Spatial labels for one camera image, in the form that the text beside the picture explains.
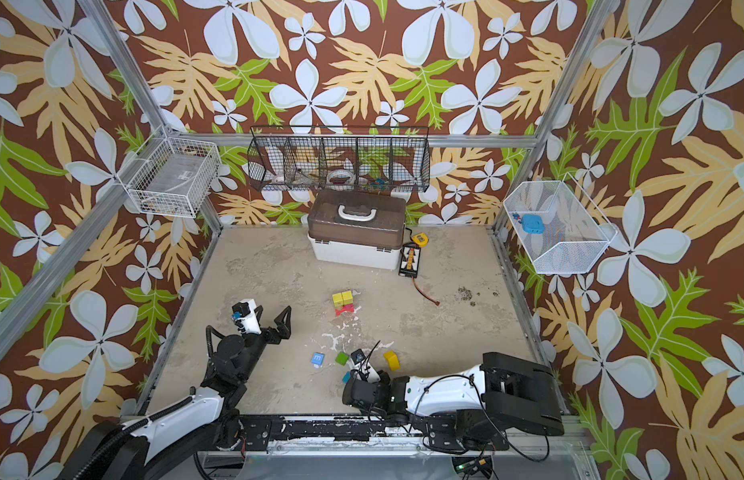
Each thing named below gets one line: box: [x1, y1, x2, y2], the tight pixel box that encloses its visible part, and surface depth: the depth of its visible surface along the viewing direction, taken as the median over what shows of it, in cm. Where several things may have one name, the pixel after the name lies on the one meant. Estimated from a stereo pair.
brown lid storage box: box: [307, 190, 406, 270], surface depth 98 cm
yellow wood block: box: [384, 350, 401, 371], surface depth 87 cm
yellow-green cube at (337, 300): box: [332, 293, 343, 309], surface depth 93 cm
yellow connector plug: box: [412, 232, 429, 247], surface depth 117 cm
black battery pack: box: [398, 242, 422, 279], surface depth 110 cm
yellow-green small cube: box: [341, 290, 353, 305], surface depth 93 cm
